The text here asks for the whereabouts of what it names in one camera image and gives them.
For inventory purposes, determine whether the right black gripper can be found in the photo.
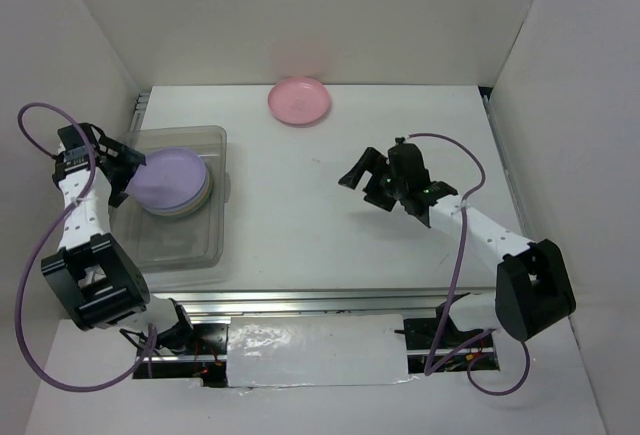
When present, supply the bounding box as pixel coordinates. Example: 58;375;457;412
339;146;408;212

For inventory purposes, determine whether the purple plate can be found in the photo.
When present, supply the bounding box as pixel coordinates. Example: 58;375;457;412
126;147;208;211

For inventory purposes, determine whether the blue plastic plate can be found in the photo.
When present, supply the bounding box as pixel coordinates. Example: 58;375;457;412
149;174;210;216

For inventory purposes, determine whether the pink plastic plate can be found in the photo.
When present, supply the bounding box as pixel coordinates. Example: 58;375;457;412
267;77;331;127

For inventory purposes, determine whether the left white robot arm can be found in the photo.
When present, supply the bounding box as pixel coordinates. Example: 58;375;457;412
41;123;198;355

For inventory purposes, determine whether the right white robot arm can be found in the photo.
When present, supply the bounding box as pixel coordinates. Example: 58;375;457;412
338;140;576;347

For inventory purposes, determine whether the clear plastic bin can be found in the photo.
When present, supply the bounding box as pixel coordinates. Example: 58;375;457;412
110;125;229;273

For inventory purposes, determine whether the white foil-edged board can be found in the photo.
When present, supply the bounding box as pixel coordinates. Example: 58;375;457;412
226;314;411;388

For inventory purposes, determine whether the aluminium right side rail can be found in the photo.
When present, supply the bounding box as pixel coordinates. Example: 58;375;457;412
478;85;537;241

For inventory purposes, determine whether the aluminium rail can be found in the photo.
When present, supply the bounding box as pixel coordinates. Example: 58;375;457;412
478;85;537;241
149;287;501;317

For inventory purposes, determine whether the aluminium front rail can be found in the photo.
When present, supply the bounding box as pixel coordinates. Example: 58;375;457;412
149;287;501;317

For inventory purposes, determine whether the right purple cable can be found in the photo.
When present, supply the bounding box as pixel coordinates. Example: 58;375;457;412
407;132;532;397

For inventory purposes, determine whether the purple cable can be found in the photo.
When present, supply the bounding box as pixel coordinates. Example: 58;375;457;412
407;132;532;397
14;102;160;392

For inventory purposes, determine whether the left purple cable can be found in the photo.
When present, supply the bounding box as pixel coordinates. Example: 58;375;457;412
14;102;160;392

